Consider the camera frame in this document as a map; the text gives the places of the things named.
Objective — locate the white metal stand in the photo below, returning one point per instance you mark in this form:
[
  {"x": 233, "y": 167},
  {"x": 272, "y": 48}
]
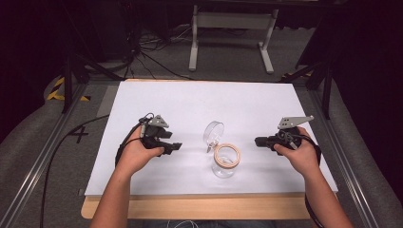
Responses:
[{"x": 233, "y": 38}]

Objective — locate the white table sheet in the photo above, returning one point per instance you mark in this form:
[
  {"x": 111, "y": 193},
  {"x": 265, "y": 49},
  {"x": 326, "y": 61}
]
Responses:
[{"x": 206, "y": 104}]

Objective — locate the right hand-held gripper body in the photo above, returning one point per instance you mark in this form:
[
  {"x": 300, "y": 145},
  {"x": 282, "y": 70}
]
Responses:
[{"x": 289, "y": 132}]

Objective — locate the person's right hand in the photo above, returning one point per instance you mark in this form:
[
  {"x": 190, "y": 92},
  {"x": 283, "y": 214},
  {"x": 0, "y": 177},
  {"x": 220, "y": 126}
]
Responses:
[{"x": 300, "y": 154}]

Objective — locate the aluminium rail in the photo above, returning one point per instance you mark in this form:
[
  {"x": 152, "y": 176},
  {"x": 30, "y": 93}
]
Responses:
[
  {"x": 345, "y": 158},
  {"x": 34, "y": 161}
]

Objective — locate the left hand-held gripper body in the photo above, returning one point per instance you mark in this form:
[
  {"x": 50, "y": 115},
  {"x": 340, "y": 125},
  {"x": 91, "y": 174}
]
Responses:
[{"x": 154, "y": 131}]

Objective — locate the person's left hand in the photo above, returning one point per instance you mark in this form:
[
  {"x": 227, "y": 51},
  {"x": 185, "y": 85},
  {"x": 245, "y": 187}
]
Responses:
[{"x": 138, "y": 152}]

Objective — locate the yellow black hazard tape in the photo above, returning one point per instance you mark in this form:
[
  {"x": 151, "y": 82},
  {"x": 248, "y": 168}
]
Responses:
[{"x": 61, "y": 91}]

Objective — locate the black tripod stand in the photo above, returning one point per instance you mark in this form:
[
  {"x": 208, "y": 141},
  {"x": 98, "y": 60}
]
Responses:
[
  {"x": 76, "y": 66},
  {"x": 316, "y": 76}
]

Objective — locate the clear hinged jar lid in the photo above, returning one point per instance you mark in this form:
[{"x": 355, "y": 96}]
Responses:
[{"x": 213, "y": 133}]

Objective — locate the clear glass jar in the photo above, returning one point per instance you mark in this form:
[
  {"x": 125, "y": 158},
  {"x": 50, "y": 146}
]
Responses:
[{"x": 225, "y": 160}]

